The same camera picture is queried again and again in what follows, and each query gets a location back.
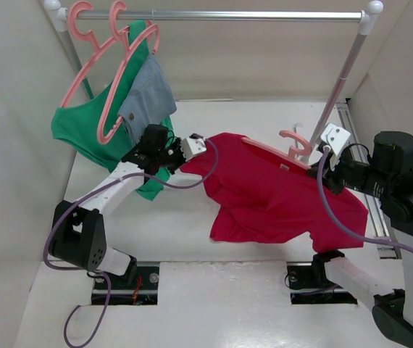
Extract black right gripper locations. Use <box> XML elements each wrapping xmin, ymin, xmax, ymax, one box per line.
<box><xmin>306</xmin><ymin>145</ymin><xmax>395</xmax><ymax>199</ymax></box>

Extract pink plastic hanger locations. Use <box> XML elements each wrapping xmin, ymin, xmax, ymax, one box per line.
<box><xmin>241</xmin><ymin>129</ymin><xmax>312</xmax><ymax>170</ymax></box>

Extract red t shirt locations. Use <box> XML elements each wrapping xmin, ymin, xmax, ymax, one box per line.
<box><xmin>181</xmin><ymin>133</ymin><xmax>363</xmax><ymax>252</ymax></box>

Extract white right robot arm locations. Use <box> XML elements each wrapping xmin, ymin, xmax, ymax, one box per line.
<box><xmin>308</xmin><ymin>124</ymin><xmax>413</xmax><ymax>347</ymax></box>

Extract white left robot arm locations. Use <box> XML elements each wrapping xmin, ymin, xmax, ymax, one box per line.
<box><xmin>44</xmin><ymin>124</ymin><xmax>204</xmax><ymax>288</ymax></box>

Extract pink hanger holding clothes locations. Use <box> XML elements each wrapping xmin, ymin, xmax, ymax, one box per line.
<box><xmin>97</xmin><ymin>0</ymin><xmax>161</xmax><ymax>144</ymax></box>

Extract empty pink hanger on left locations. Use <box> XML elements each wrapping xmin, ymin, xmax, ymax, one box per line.
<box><xmin>60</xmin><ymin>0</ymin><xmax>128</xmax><ymax>109</ymax></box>

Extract grey blue denim garment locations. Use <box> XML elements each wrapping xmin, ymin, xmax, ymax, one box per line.
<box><xmin>117</xmin><ymin>54</ymin><xmax>177</xmax><ymax>146</ymax></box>

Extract green tank top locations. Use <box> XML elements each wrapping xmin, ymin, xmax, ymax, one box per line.
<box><xmin>51</xmin><ymin>20</ymin><xmax>176</xmax><ymax>201</ymax></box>

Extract silver clothes rack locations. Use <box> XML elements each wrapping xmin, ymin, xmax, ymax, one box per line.
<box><xmin>43</xmin><ymin>1</ymin><xmax>384</xmax><ymax>163</ymax></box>

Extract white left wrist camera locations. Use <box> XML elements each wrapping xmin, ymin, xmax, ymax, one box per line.
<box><xmin>180</xmin><ymin>136</ymin><xmax>207</xmax><ymax>162</ymax></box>

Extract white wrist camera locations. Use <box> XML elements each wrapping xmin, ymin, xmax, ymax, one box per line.
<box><xmin>180</xmin><ymin>136</ymin><xmax>207</xmax><ymax>162</ymax></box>
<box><xmin>318</xmin><ymin>123</ymin><xmax>351</xmax><ymax>170</ymax></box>

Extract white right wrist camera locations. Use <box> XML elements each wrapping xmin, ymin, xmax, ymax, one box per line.
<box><xmin>318</xmin><ymin>123</ymin><xmax>351</xmax><ymax>170</ymax></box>

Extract aluminium rail on right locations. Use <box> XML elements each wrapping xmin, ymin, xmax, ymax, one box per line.
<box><xmin>336</xmin><ymin>101</ymin><xmax>393</xmax><ymax>242</ymax></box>

